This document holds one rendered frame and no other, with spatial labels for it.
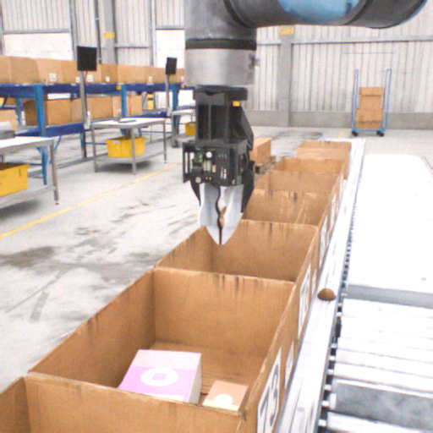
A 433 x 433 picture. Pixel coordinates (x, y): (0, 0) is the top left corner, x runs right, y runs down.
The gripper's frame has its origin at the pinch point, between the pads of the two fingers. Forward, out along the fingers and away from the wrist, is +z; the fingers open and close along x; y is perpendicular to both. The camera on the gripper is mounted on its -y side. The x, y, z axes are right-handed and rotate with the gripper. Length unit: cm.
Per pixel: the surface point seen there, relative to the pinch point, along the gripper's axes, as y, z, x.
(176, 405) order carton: 19.1, 15.0, -0.6
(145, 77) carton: -947, -18, -398
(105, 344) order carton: -1.3, 21.6, -20.2
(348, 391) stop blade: -27, 41, 21
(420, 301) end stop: -85, 44, 42
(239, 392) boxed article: -1.2, 26.6, 2.9
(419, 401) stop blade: -26, 40, 34
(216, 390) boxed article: -1.0, 26.7, -0.8
